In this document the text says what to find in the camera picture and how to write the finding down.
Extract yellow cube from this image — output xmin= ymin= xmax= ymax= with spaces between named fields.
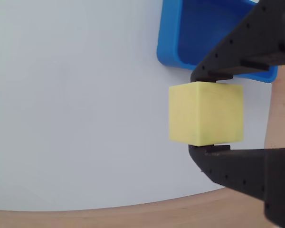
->
xmin=168 ymin=81 xmax=244 ymax=146

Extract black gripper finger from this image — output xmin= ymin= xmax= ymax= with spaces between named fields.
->
xmin=190 ymin=0 xmax=285 ymax=83
xmin=188 ymin=144 xmax=285 ymax=228

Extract large white work mat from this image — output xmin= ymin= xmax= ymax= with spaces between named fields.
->
xmin=0 ymin=0 xmax=274 ymax=212

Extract blue rectangular plastic bin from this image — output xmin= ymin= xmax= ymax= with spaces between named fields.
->
xmin=156 ymin=0 xmax=278 ymax=84

